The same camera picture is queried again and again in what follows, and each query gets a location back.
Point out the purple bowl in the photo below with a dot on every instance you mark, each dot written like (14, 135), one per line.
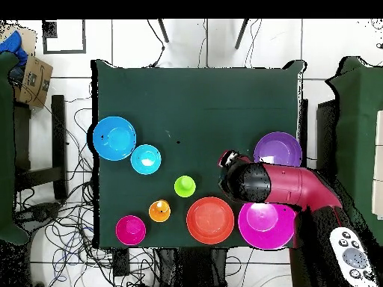
(278, 148)

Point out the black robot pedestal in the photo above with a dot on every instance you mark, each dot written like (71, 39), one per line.
(194, 266)

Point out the black bench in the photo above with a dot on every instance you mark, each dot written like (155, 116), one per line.
(58, 134)

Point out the small blue bowl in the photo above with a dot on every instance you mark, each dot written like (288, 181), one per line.
(146, 159)

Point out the black floor box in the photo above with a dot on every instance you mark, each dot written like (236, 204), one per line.
(121, 263)

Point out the green cloth covered table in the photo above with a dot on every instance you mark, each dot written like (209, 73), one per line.
(359, 134)
(6, 149)

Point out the dark green tablecloth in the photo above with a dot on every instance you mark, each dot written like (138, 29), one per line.
(194, 104)

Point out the cardboard box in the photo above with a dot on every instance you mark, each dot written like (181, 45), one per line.
(36, 80)

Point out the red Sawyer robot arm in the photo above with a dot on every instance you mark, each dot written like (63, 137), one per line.
(293, 182)

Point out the small red bowl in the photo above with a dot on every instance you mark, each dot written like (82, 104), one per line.
(130, 229)

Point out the green cup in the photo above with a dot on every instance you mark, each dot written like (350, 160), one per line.
(185, 186)

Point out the black tripod leg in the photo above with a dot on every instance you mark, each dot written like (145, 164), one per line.
(241, 33)
(163, 30)

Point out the large pink bowl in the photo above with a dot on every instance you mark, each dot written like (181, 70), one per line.
(266, 227)

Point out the black square frame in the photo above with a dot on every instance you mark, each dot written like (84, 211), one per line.
(49, 30)

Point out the large blue bowl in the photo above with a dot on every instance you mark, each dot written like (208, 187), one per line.
(114, 138)

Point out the dark grey stand base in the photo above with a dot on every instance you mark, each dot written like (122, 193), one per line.
(39, 213)

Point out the black stand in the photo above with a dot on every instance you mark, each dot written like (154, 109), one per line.
(326, 134)

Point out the orange cup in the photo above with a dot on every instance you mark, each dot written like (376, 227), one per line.
(159, 211)

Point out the blue cloth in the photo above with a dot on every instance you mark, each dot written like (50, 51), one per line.
(13, 44)

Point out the orange bowl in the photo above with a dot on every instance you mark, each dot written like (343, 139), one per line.
(210, 220)

